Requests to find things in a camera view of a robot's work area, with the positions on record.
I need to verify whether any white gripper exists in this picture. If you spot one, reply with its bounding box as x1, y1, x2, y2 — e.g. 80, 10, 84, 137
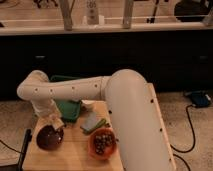
35, 105, 62, 125

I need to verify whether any tan rectangular eraser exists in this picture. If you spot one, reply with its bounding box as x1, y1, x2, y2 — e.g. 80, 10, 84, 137
52, 119, 64, 130

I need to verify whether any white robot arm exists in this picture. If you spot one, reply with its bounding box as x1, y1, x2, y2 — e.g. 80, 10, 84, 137
17, 69, 176, 171

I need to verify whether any purple bowl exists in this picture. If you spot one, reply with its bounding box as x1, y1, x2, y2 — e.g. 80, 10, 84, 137
36, 125, 64, 151

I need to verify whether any orange bowl with grapes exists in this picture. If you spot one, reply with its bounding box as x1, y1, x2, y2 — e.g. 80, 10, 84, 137
88, 128, 117, 160

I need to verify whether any green plastic tray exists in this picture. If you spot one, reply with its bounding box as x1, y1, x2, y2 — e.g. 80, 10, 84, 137
50, 75, 81, 123

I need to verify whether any black pole left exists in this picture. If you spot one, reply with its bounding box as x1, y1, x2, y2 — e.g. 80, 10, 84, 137
16, 129, 32, 171

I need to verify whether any white small cup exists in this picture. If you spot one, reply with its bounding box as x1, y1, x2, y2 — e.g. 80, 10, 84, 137
82, 100, 94, 110

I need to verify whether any grey sponge block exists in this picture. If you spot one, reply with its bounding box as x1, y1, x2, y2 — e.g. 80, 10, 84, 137
80, 115, 98, 131

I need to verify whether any blue black floor device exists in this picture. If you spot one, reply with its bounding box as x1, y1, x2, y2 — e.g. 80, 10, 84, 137
185, 91, 211, 108

